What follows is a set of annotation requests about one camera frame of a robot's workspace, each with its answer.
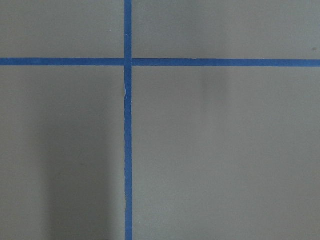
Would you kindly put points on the blue tape line crosswise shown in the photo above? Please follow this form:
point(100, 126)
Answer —
point(168, 62)

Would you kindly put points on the blue tape line lengthwise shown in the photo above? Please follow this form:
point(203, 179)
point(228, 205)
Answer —
point(128, 168)

